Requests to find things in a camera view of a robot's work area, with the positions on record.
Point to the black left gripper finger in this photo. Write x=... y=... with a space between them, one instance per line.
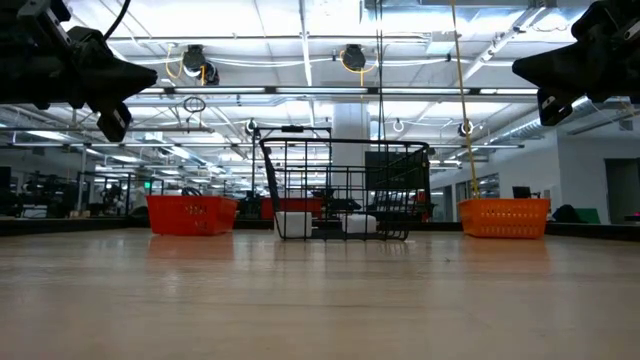
x=116 y=122
x=110 y=80

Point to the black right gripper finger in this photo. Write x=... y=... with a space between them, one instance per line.
x=552 y=107
x=565 y=70

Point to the white labelled box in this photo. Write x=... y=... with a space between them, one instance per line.
x=360 y=224

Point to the black monitor back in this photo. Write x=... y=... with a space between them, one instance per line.
x=521 y=192

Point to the background robot workstation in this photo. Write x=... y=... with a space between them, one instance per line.
x=50 y=195

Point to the red plastic basket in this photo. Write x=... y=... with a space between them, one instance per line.
x=170 y=215

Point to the black chair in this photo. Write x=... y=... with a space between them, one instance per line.
x=564 y=214

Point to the green chair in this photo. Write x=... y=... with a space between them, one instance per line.
x=587 y=216

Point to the orange plastic basket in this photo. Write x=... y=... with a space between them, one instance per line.
x=502 y=217

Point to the red background crate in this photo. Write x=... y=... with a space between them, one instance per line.
x=295 y=207

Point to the white concrete column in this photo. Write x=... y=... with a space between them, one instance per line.
x=350 y=125

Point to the long ceiling light bar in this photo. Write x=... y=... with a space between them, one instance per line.
x=320 y=90

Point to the black table edge rail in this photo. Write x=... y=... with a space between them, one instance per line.
x=50 y=226

